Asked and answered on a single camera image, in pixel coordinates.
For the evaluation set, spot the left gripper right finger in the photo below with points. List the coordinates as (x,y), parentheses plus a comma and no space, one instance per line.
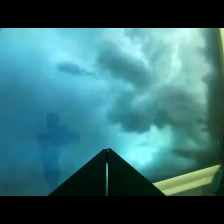
(130,178)

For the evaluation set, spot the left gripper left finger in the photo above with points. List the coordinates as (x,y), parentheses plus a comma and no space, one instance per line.
(87,178)

